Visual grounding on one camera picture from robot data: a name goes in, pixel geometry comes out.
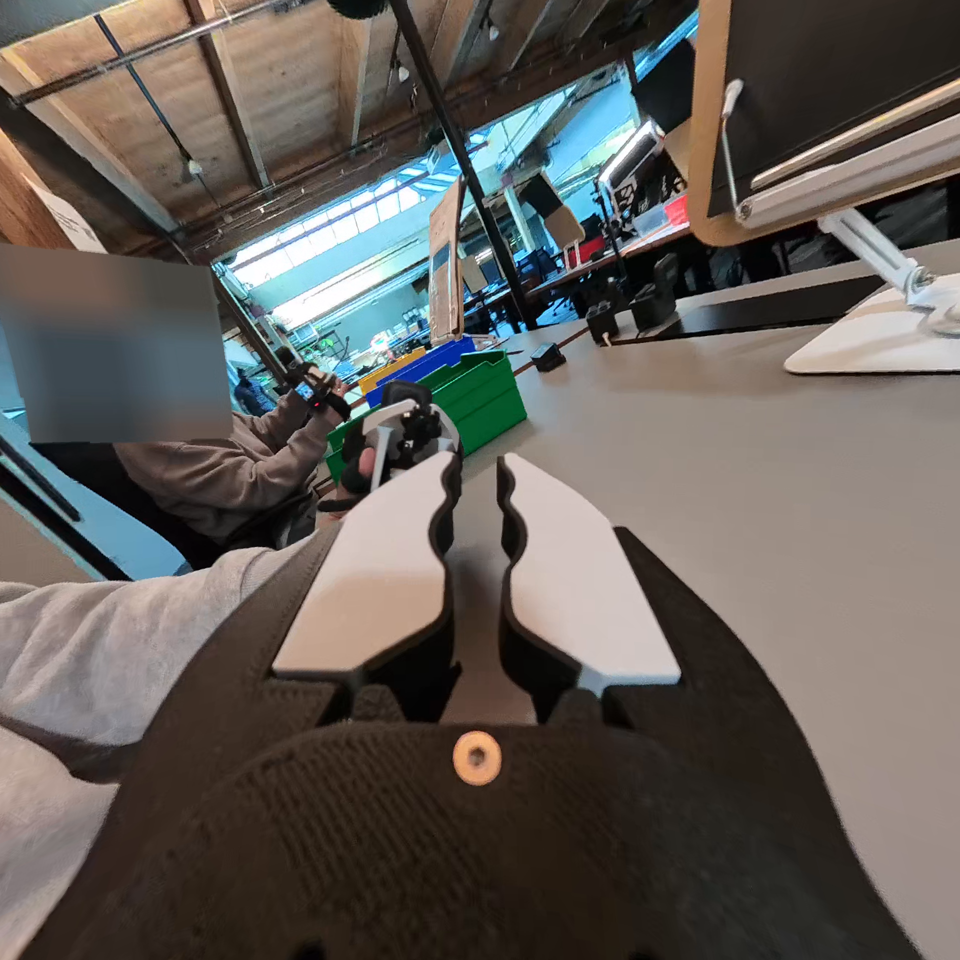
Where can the person's left hand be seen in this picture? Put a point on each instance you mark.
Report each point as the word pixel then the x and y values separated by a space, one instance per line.
pixel 360 469

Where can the person's left forearm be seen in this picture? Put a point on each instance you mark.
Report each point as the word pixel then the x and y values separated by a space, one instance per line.
pixel 150 637

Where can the white wall sign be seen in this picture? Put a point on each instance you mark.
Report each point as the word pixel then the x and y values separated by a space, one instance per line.
pixel 71 221

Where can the black metal pole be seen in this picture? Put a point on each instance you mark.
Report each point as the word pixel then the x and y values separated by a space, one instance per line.
pixel 457 150

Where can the black monitor screen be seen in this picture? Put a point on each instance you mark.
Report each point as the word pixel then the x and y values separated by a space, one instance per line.
pixel 825 75

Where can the green storage bin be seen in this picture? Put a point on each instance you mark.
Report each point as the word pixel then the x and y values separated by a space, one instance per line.
pixel 480 405

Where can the yellow storage bin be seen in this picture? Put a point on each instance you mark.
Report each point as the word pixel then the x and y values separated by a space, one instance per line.
pixel 382 375

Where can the black hand-held device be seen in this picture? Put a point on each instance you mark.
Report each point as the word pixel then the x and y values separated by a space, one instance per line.
pixel 307 390

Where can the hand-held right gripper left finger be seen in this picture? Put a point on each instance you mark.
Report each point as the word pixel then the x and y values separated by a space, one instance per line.
pixel 367 585

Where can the white monitor stand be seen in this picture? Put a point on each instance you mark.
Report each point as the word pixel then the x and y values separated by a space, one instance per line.
pixel 862 337

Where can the plain blue storage bin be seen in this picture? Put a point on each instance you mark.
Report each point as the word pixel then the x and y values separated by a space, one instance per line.
pixel 435 356

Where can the red storage bin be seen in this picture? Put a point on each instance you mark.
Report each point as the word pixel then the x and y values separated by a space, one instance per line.
pixel 667 214

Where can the cardboard box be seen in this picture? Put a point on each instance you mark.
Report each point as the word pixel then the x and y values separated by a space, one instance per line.
pixel 448 262

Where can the black upright device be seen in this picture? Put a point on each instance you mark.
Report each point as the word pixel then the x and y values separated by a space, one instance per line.
pixel 652 300

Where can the person's grey hoodie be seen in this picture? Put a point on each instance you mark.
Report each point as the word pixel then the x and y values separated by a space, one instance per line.
pixel 37 840

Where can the black case with silver edges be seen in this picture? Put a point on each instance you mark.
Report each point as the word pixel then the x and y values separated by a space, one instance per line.
pixel 637 172

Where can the black power adapter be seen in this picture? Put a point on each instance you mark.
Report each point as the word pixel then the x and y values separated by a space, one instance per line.
pixel 549 358

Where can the small black box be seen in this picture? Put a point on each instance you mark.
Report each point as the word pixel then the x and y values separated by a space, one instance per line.
pixel 602 322

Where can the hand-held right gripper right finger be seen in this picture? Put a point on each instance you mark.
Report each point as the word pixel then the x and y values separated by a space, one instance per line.
pixel 585 600

